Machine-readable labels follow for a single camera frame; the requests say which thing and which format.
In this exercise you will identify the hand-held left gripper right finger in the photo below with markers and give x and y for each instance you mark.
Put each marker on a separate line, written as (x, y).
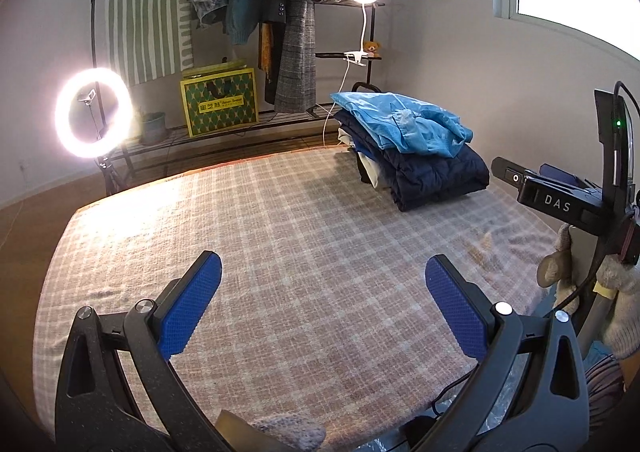
(455, 307)

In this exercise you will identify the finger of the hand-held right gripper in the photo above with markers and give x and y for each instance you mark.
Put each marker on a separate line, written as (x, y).
(565, 175)

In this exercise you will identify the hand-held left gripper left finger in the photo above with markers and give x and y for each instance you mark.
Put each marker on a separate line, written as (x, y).
(192, 302)

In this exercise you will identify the light blue striped jacket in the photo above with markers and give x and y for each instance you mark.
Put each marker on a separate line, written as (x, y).
(400, 122)

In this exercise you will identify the black metal clothes rack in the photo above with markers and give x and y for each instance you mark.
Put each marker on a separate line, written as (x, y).
(210, 147)

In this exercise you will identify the person's right hand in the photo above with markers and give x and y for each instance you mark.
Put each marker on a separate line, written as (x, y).
(622, 312)

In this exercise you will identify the person's left hand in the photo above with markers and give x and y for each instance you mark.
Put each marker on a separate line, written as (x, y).
(292, 434)

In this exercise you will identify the beige plaid blanket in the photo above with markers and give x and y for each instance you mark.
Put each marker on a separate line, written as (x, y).
(300, 242)

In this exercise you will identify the navy puffer jacket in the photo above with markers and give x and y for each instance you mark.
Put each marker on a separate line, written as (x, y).
(435, 177)

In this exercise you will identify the black tripod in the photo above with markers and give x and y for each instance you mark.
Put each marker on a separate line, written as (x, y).
(107, 177)

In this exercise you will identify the beige folded garment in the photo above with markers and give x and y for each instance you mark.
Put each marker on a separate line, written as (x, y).
(372, 167)

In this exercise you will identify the grey striped clothing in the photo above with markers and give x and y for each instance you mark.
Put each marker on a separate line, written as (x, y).
(605, 377)

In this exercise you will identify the green plant pot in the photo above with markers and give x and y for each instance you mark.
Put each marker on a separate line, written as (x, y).
(154, 129)

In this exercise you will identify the yellow green patterned box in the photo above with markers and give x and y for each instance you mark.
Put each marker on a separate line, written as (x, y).
(220, 102)

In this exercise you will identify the small teddy bear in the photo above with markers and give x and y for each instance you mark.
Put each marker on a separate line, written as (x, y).
(371, 48)

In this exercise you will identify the yellow scarf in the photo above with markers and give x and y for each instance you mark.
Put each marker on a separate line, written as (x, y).
(265, 52)

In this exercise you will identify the grey plaid coat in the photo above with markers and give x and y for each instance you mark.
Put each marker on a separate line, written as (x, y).
(297, 57)

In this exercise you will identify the green striped wall hanging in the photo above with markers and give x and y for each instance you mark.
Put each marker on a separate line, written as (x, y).
(145, 32)

